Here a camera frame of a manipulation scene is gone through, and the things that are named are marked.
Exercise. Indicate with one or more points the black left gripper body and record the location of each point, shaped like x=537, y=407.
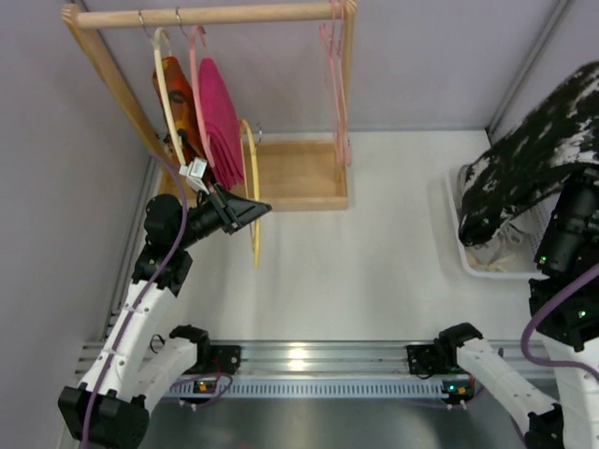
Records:
x=226, y=211

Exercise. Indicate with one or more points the yellow hanger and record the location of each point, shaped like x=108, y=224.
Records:
x=251, y=183

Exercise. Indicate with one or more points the black white patterned trousers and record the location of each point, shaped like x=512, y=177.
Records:
x=529, y=163

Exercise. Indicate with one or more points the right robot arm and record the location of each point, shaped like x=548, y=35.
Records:
x=562, y=333

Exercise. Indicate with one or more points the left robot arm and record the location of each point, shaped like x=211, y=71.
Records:
x=112, y=404

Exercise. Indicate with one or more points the magenta trousers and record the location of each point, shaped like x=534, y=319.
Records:
x=222, y=125

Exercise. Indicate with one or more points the orange patterned trousers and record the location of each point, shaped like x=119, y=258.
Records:
x=182, y=106

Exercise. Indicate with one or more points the pink hanger with trousers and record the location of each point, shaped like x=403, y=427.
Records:
x=197, y=30

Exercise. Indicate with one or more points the cream hanger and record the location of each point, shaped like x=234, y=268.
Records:
x=159, y=37

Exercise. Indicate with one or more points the empty pink hanger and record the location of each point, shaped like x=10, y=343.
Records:
x=332, y=35

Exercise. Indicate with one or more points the wooden clothes rack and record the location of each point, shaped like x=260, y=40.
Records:
x=295, y=175

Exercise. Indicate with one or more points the white plastic basket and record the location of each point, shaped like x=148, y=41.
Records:
x=516, y=262

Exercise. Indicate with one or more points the grey cloth in basket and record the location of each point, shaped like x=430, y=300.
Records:
x=496, y=243

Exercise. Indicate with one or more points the aluminium mounting rail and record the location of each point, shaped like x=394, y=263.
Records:
x=329, y=358

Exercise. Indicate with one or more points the grey slotted cable duct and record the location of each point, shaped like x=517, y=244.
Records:
x=323, y=388

